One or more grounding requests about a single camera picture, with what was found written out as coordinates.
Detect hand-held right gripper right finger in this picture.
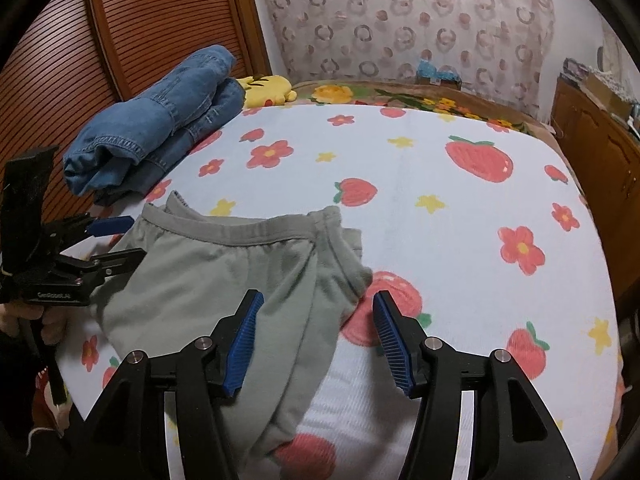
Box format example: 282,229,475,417
372,290,583,480

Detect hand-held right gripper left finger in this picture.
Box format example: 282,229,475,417
70,289,265,480

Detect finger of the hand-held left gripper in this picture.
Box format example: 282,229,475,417
75,247,147,286
47,214,136,241

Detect grey-green pants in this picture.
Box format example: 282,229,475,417
92,190,373,466

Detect person's left hand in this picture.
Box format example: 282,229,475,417
0,302,66,358

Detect blue denim clothing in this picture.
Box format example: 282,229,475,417
62,45,246,206

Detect strawberry print bed sheet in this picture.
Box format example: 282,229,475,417
50,102,623,480

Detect yellow plush toy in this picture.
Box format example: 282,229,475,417
236,74,297,108

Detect louvered wooden door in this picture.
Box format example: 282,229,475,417
0,0,273,271

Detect brown floral blanket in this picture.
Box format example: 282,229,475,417
290,80,556,136

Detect blue package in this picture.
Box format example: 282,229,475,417
416,59,462,88

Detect wooden cabinet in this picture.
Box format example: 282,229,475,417
550,74,640,311

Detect dark box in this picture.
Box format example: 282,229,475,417
562,57,593,81

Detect cardboard box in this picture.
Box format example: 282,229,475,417
582,71,636,116

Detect circle pattern curtain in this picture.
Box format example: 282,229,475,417
257,0,557,116

